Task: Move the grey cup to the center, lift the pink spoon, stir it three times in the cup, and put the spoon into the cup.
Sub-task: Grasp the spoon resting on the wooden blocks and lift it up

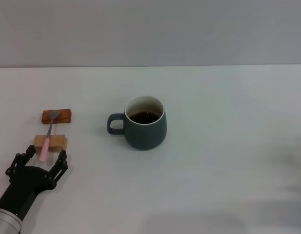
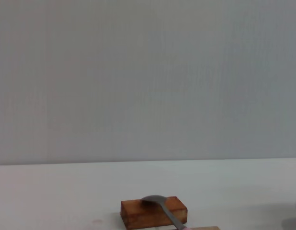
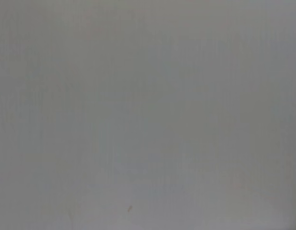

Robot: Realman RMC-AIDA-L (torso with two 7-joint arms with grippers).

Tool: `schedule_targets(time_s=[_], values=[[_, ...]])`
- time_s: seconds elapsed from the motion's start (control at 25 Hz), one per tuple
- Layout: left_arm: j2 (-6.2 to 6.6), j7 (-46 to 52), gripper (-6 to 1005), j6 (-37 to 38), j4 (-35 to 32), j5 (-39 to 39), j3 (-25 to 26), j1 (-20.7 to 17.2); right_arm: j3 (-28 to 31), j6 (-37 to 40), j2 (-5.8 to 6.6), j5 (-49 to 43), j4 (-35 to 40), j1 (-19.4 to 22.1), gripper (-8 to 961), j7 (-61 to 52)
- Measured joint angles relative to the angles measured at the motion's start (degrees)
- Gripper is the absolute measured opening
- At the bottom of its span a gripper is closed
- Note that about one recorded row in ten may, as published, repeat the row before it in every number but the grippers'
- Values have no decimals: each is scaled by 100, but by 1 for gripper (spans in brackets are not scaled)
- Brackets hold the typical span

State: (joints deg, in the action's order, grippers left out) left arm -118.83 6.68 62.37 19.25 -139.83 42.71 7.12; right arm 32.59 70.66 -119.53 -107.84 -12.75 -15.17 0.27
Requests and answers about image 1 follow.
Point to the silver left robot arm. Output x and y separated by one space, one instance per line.
5 221

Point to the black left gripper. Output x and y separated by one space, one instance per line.
24 185

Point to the reddish brown wooden block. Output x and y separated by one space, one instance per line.
65 117

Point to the light tan wooden block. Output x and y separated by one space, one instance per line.
58 142

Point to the dark grey ceramic cup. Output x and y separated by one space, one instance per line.
144 136

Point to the dark coffee liquid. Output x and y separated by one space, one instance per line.
145 117

